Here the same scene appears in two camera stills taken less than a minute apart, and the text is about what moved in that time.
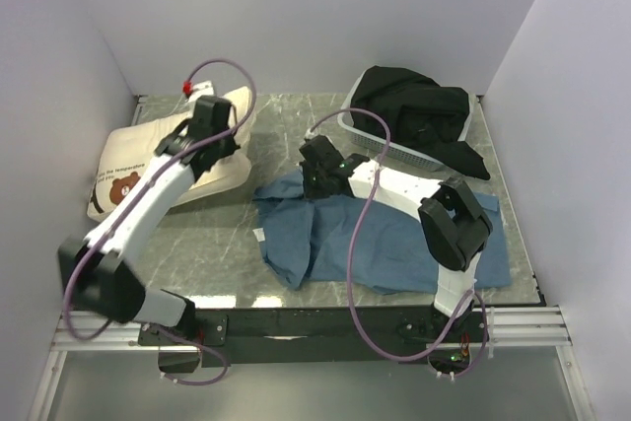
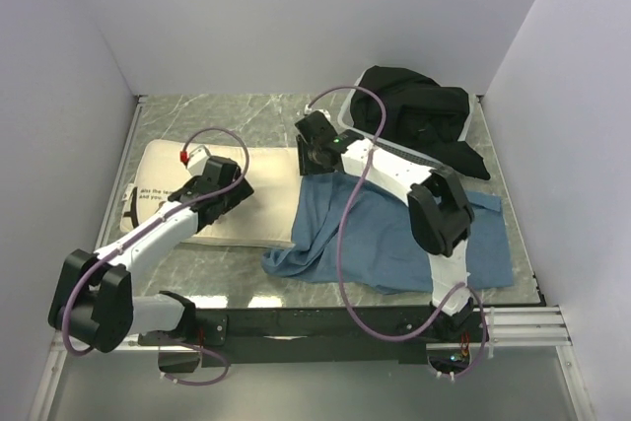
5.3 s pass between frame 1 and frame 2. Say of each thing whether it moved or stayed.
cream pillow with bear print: moved
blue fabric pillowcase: stayed
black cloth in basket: stayed
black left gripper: moved
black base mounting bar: stayed
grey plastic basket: stayed
